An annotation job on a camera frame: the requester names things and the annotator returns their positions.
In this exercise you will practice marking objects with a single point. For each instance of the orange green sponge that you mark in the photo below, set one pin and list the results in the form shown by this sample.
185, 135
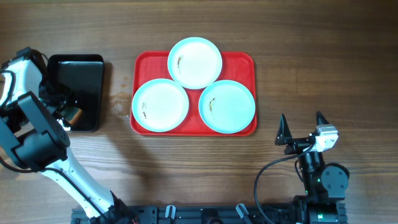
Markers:
72, 114

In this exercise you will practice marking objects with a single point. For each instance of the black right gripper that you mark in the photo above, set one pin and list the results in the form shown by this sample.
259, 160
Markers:
285, 137

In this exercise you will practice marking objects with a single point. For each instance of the white plate top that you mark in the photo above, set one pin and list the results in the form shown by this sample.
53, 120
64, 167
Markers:
194, 63

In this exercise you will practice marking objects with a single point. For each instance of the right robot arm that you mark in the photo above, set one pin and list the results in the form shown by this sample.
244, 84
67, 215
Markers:
325, 184

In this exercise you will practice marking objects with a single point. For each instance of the white plate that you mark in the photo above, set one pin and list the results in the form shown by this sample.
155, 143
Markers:
227, 106
194, 63
160, 105

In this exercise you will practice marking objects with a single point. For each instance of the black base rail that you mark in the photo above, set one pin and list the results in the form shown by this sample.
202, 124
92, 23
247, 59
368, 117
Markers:
277, 213

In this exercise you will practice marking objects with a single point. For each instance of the red plastic tray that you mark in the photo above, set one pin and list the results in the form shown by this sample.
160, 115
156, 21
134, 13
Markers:
149, 65

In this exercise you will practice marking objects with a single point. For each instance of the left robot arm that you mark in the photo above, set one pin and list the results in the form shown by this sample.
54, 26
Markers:
33, 136

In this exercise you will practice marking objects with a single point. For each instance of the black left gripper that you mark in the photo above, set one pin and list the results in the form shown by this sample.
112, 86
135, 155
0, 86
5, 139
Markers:
69, 96

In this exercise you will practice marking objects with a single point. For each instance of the black water basin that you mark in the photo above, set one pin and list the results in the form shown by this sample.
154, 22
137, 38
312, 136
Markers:
84, 74

